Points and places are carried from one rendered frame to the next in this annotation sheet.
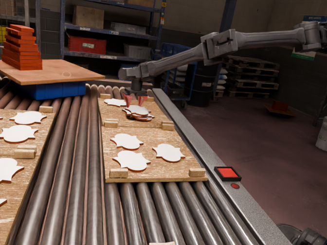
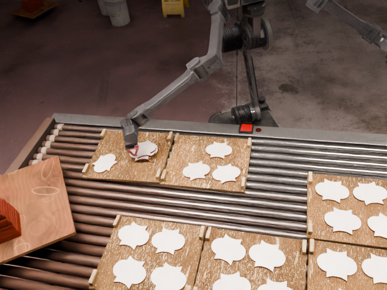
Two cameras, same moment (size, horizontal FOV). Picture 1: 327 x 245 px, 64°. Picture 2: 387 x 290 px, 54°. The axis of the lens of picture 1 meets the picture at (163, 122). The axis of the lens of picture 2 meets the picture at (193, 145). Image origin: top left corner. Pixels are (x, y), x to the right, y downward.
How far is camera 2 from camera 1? 1.48 m
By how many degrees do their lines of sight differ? 50
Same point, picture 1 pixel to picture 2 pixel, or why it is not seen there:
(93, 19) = not seen: outside the picture
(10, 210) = (269, 238)
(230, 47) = (220, 64)
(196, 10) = not seen: outside the picture
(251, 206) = (278, 131)
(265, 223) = (292, 132)
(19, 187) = (247, 236)
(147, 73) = (146, 119)
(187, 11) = not seen: outside the picture
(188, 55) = (184, 85)
